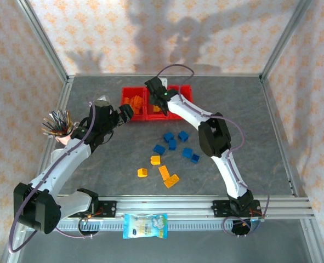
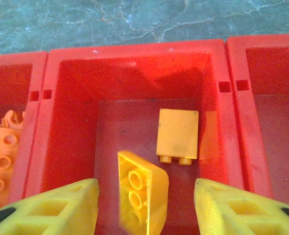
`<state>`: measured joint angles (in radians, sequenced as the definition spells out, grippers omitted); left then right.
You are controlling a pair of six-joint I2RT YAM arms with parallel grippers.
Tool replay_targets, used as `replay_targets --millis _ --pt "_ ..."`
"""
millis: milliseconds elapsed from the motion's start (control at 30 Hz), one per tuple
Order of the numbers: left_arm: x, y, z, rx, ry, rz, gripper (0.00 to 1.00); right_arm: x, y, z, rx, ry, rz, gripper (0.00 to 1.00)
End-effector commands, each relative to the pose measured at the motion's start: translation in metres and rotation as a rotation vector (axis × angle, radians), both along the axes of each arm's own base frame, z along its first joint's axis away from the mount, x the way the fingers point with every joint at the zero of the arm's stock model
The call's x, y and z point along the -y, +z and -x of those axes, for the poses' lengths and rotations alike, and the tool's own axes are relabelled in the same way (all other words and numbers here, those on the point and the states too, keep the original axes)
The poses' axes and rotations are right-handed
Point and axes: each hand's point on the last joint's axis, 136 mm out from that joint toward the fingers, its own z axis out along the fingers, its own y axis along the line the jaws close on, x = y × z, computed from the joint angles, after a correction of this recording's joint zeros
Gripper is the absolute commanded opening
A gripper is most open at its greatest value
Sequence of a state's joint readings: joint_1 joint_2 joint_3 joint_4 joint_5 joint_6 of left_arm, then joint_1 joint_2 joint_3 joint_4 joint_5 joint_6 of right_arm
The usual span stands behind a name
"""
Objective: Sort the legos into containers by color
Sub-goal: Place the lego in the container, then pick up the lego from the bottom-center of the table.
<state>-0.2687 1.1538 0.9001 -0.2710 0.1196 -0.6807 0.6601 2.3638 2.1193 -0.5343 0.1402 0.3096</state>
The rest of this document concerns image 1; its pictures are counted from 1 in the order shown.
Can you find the pink cup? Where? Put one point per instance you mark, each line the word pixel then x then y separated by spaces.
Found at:
pixel 65 138

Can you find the left black mount plate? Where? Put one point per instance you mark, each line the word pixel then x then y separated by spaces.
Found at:
pixel 108 209

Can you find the aluminium lower frame beam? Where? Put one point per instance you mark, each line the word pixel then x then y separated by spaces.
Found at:
pixel 313 241
pixel 6 256

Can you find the blue lego brick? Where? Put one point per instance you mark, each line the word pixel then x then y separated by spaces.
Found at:
pixel 187 152
pixel 172 145
pixel 168 137
pixel 159 149
pixel 183 136
pixel 195 159

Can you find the yellow sloped lego brick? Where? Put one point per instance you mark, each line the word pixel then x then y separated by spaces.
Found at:
pixel 142 172

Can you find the aluminium frame post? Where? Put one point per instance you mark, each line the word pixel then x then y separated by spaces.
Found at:
pixel 283 41
pixel 44 41

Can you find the blue white snack bag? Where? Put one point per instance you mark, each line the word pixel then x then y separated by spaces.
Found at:
pixel 145 226

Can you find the bundle of coloured pens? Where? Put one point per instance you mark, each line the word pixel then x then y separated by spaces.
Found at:
pixel 58 123

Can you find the long yellow lego brick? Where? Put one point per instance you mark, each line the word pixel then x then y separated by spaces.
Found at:
pixel 164 172

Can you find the aluminium rear rail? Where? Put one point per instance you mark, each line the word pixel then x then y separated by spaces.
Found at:
pixel 109 75

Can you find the aluminium side rail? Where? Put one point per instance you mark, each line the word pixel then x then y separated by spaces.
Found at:
pixel 63 96
pixel 277 123

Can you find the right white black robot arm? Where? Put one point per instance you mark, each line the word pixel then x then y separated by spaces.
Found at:
pixel 215 137

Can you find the black mount plate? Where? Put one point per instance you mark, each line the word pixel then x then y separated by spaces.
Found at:
pixel 220 208
pixel 108 209

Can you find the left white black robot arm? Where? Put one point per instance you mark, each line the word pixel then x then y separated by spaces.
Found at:
pixel 60 164

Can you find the white bowl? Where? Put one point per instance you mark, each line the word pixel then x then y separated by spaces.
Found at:
pixel 56 157

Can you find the red three-compartment container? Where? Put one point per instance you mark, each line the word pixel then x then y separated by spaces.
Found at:
pixel 126 116

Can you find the orange lego brick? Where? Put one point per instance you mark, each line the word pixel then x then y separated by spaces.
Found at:
pixel 127 101

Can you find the right black mount plate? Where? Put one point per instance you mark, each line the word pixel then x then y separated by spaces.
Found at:
pixel 220 208

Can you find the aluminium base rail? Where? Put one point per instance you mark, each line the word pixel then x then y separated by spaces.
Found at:
pixel 164 206

